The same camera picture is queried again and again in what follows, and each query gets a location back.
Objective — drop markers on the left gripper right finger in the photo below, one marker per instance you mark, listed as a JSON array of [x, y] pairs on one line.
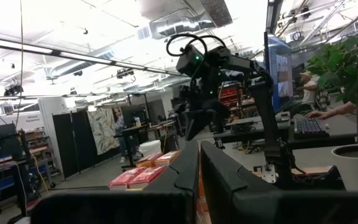
[[259, 208]]

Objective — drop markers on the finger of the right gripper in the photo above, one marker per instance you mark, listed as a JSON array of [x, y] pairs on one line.
[[200, 119], [190, 124]]

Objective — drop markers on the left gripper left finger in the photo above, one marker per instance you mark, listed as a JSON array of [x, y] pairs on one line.
[[120, 208]]

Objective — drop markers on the red Froot Loops cereal box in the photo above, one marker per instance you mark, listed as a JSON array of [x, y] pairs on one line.
[[148, 177], [123, 182]]

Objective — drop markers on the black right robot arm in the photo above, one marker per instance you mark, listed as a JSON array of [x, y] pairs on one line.
[[264, 124]]

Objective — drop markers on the person's forearm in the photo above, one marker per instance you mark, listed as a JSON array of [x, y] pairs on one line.
[[340, 109]]

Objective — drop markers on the white bin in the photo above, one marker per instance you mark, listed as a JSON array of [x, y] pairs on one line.
[[149, 148]]

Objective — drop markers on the background robot workstation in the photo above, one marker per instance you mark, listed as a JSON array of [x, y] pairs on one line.
[[132, 130]]

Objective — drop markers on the person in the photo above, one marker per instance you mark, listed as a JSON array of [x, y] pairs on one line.
[[120, 124], [309, 91]]

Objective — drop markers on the black computer monitor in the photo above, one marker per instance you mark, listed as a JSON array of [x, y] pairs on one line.
[[278, 71]]

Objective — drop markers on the floral print panel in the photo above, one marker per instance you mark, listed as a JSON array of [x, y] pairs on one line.
[[102, 130]]

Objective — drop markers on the black partition panels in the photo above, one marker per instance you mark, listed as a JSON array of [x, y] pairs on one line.
[[67, 140]]

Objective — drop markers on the black computer keyboard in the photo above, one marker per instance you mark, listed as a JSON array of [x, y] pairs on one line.
[[309, 127]]

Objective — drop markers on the white plant pot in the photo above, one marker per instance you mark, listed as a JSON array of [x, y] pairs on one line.
[[353, 174]]

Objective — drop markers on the storage shelving with bins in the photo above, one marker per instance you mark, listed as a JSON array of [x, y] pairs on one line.
[[37, 146]]

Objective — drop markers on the person's hand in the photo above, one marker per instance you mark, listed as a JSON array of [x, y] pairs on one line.
[[314, 114]]

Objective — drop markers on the dark operator desk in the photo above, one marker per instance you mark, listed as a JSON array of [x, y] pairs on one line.
[[346, 130]]

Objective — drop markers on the long ceiling light strip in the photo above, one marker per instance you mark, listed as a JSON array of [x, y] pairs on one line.
[[82, 57]]

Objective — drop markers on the green leafy plant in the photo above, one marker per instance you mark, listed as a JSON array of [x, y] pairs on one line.
[[346, 68]]

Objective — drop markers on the silver metal bracket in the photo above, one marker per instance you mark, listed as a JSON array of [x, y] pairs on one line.
[[267, 175]]

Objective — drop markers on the silver ceiling air duct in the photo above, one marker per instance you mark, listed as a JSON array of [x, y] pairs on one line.
[[179, 26]]

